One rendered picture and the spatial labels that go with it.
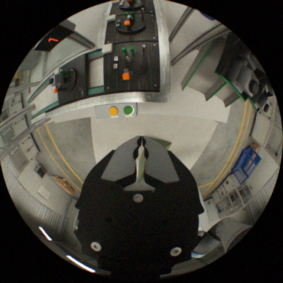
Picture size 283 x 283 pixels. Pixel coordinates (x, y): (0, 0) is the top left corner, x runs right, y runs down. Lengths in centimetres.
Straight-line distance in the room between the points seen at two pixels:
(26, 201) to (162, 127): 883
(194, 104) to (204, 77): 24
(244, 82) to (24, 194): 869
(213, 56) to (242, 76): 16
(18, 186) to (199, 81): 859
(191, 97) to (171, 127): 23
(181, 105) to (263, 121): 382
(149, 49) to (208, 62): 23
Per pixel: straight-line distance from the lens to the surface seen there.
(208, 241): 52
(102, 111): 44
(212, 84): 42
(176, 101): 52
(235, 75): 23
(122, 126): 54
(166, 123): 53
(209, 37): 28
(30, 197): 862
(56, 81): 47
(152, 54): 41
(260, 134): 418
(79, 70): 51
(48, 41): 36
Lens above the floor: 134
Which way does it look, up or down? 59 degrees down
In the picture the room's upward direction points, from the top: 176 degrees counter-clockwise
